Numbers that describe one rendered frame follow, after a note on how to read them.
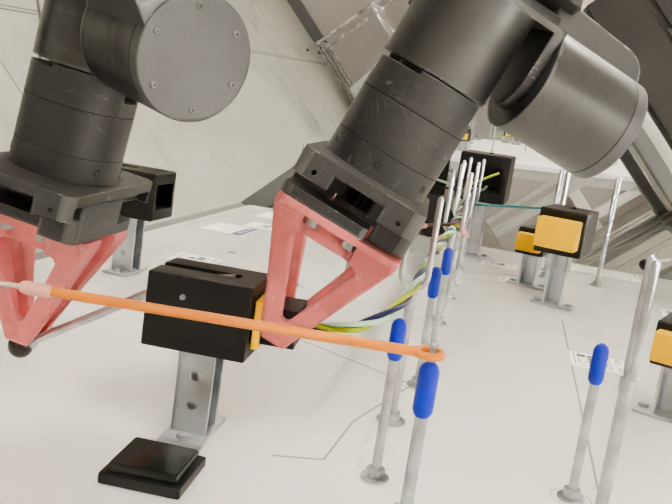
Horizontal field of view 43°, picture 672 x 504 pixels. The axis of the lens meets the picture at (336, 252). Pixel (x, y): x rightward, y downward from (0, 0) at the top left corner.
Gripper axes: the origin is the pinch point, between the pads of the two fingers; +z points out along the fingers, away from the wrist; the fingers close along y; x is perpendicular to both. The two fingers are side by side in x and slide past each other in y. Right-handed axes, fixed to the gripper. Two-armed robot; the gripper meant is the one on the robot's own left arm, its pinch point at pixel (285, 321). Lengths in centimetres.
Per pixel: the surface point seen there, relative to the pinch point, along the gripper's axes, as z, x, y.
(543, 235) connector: -9, -17, 47
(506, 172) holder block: -12, -12, 72
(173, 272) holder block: 0.4, 6.2, -1.7
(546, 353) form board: -1.0, -19.8, 30.0
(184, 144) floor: 53, 88, 324
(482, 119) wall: -33, -32, 740
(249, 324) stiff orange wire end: -3.1, 0.6, -13.2
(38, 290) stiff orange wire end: 0.0, 8.2, -13.6
